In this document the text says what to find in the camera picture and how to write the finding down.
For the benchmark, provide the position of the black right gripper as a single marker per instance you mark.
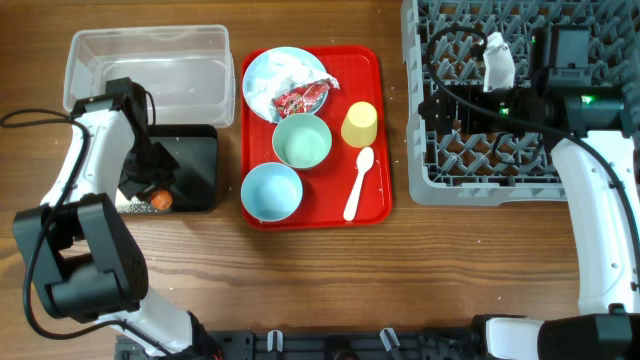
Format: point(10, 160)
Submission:
point(442, 107)

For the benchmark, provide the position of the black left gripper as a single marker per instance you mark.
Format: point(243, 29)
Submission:
point(144, 188)

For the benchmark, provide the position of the orange carrot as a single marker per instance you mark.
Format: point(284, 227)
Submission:
point(161, 200)

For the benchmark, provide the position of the white rice pile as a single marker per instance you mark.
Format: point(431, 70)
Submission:
point(132, 206)

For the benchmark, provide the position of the yellow plastic cup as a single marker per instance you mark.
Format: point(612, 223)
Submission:
point(359, 128)

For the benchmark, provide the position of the light blue bowl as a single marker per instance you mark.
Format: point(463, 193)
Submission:
point(271, 192)

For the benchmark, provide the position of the mint green bowl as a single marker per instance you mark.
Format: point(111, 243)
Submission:
point(302, 141)

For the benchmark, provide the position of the white tissue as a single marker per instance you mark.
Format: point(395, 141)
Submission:
point(280, 75)

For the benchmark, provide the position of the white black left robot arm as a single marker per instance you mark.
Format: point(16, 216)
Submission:
point(82, 262)

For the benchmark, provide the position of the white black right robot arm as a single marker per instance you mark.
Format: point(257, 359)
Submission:
point(589, 134)

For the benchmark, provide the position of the black waste tray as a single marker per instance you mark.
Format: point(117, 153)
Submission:
point(195, 147)

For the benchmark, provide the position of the grey dishwasher rack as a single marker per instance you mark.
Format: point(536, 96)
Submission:
point(452, 168)

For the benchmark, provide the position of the clear plastic bin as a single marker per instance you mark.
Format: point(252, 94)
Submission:
point(188, 70)

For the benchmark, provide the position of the white plastic spoon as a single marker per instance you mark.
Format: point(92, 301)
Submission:
point(364, 163)

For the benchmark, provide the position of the red serving tray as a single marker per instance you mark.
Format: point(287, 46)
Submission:
point(327, 186)

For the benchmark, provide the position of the red snack wrapper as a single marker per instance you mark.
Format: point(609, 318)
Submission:
point(301, 99)

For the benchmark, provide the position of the light blue plate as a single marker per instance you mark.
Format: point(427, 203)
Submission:
point(257, 95)

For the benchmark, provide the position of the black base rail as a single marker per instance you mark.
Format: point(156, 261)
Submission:
point(443, 343)

